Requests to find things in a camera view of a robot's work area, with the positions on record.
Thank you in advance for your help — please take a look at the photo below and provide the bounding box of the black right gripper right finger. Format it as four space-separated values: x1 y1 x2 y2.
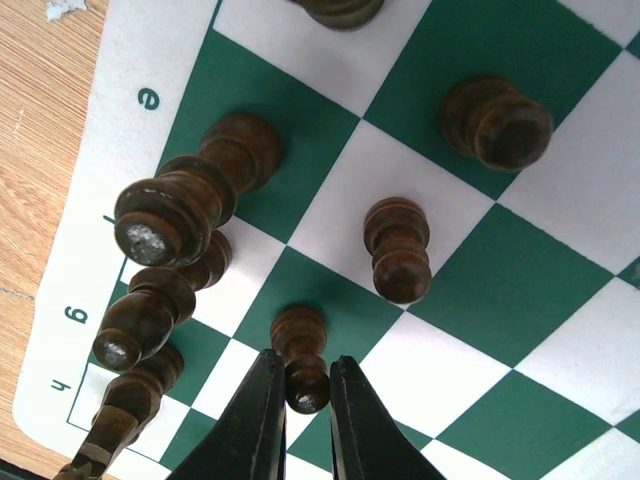
330 355 440 480

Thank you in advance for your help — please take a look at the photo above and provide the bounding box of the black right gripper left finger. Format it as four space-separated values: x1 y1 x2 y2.
168 349 286 480

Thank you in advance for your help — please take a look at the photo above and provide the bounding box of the dark pawn g file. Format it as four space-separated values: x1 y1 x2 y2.
270 306 330 415

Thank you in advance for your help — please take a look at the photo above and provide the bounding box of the green white chess board mat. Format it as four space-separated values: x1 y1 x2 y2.
13 1 639 479

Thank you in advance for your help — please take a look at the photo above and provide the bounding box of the dark knight g file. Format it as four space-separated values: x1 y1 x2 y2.
56 344 184 479

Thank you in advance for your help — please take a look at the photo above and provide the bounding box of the dark bishop f file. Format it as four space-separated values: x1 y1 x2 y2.
92 231 232 371

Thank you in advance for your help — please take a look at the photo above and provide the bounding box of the dark pawn f file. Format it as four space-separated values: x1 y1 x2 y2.
363 197 432 304

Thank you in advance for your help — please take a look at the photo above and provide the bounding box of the dark king e file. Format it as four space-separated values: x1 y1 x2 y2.
114 112 281 267

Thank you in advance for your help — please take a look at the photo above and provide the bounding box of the dark pawn e file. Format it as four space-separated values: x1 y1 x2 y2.
439 75 554 172

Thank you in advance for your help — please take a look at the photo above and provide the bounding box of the dark queen d file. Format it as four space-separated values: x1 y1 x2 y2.
293 0 384 31

